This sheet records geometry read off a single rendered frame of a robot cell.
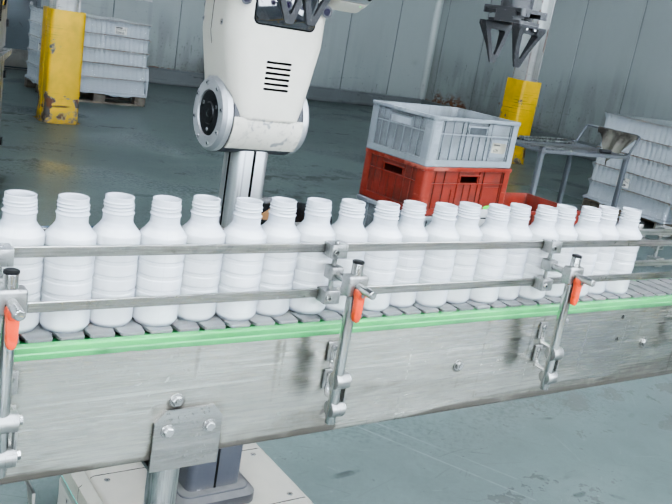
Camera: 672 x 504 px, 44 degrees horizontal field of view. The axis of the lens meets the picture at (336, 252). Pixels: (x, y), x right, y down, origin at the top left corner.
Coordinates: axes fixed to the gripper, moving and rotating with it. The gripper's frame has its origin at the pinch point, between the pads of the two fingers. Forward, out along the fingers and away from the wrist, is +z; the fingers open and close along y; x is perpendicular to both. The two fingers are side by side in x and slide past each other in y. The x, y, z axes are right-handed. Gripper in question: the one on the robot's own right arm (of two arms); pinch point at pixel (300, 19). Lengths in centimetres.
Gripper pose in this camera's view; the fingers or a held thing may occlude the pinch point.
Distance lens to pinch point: 127.8
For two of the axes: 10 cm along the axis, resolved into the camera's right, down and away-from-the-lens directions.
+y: 5.5, 2.8, -7.9
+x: 8.2, -0.1, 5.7
